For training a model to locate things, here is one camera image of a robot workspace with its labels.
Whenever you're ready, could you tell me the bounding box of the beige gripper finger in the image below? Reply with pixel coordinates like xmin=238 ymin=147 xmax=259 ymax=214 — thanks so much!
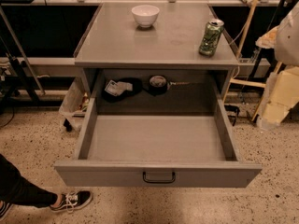
xmin=255 ymin=27 xmax=278 ymax=49
xmin=257 ymin=66 xmax=299 ymax=129

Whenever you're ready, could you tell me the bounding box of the green soda can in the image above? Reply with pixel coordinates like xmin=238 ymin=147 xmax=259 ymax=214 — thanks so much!
xmin=199 ymin=19 xmax=224 ymax=57

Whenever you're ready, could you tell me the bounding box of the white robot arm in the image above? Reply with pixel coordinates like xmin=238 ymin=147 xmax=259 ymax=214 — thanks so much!
xmin=257 ymin=3 xmax=299 ymax=130

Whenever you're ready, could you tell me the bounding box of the grey cabinet with top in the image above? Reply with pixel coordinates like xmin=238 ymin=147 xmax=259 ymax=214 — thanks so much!
xmin=75 ymin=3 xmax=237 ymax=115

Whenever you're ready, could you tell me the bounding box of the open grey top drawer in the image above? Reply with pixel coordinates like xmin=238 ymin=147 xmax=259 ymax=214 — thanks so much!
xmin=54 ymin=98 xmax=262 ymax=188

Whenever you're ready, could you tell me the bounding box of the white ceramic bowl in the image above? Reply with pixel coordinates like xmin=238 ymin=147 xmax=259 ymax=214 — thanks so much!
xmin=131 ymin=5 xmax=160 ymax=28

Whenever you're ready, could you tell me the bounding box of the black pouch with papers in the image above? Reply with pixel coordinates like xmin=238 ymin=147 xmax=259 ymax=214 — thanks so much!
xmin=102 ymin=77 xmax=143 ymax=103

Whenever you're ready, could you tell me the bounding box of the clear plastic bin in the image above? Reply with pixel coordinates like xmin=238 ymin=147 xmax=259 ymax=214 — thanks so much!
xmin=59 ymin=77 xmax=89 ymax=132

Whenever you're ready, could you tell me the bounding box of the black and white sneaker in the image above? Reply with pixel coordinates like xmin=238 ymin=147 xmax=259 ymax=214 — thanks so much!
xmin=50 ymin=190 xmax=93 ymax=213

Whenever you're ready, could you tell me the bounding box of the person leg in black trousers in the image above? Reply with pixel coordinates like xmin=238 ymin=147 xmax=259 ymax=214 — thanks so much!
xmin=0 ymin=154 xmax=57 ymax=208

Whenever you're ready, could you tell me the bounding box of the wooden easel frame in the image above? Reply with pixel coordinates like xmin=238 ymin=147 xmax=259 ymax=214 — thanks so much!
xmin=222 ymin=0 xmax=283 ymax=123

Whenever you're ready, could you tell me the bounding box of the black drawer handle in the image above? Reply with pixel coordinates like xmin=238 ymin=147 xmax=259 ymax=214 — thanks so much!
xmin=143 ymin=172 xmax=176 ymax=184

